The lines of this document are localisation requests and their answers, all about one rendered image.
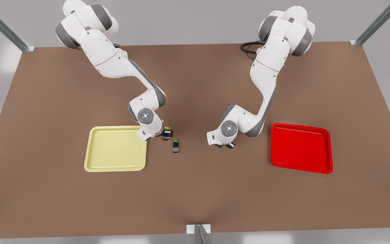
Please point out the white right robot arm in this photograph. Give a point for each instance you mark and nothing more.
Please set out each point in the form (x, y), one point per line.
(113, 61)

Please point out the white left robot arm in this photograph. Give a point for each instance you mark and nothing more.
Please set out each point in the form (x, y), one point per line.
(269, 64)

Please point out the pale yellow tray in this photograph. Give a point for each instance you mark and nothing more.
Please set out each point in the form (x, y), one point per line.
(115, 148)

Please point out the red tray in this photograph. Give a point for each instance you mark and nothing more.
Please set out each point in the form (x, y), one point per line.
(301, 147)

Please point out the yellow-capped switch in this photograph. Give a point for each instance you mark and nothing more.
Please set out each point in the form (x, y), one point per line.
(167, 133)

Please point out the green-capped switch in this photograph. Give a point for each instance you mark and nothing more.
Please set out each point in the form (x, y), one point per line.
(175, 145)

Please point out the silver frame post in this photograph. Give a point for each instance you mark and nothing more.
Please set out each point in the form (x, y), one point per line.
(200, 234)
(2, 25)
(377, 22)

